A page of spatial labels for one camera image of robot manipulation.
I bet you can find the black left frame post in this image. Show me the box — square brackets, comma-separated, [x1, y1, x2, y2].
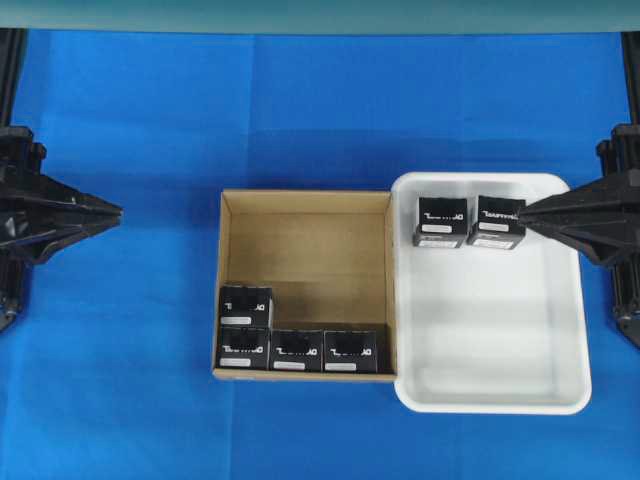
[0, 28, 28, 127]

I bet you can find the black dynamixel box tray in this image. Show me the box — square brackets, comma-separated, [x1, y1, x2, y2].
[413, 197, 469, 249]
[467, 195, 526, 250]

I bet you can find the brown cardboard box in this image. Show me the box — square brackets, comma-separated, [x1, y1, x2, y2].
[211, 189, 397, 383]

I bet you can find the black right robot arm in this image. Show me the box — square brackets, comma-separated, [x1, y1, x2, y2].
[518, 124, 639, 346]

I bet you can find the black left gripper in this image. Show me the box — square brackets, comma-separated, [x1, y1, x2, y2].
[1, 169, 123, 264]

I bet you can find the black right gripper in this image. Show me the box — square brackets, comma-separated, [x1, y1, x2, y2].
[518, 169, 639, 267]

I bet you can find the black Dynamixel box tray right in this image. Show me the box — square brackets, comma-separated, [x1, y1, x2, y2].
[467, 195, 526, 250]

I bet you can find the white plastic tray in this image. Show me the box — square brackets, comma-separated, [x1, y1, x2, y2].
[391, 172, 592, 415]

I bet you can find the blue table cloth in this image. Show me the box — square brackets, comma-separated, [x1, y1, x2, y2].
[1, 31, 639, 479]

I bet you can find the black dynamixel box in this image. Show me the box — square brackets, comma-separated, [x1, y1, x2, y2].
[269, 329, 324, 373]
[215, 326, 270, 370]
[218, 285, 274, 329]
[323, 330, 390, 374]

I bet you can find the black Dynamixel box tray left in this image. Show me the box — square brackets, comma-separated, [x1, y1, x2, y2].
[413, 197, 469, 249]

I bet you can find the black frame post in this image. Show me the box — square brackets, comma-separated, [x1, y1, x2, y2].
[0, 28, 28, 127]
[621, 31, 640, 125]

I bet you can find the black right frame post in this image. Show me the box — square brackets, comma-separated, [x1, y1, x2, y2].
[621, 31, 640, 125]

